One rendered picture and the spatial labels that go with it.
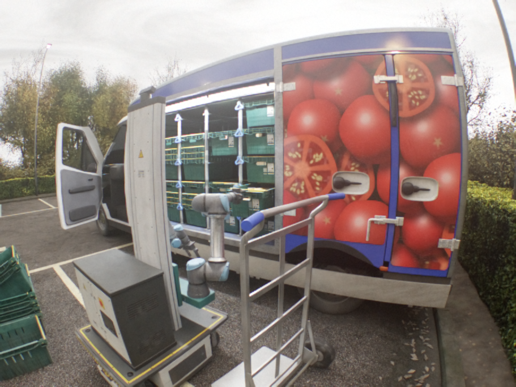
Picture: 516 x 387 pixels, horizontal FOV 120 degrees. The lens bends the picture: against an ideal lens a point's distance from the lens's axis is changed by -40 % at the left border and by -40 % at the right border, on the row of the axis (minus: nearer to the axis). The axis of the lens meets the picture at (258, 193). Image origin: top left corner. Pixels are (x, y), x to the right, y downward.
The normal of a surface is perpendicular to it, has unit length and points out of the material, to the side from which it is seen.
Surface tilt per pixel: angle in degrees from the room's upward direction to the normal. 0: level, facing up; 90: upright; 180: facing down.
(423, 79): 90
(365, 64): 90
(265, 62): 90
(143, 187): 90
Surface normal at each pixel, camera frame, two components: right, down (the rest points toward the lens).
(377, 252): -0.51, 0.11
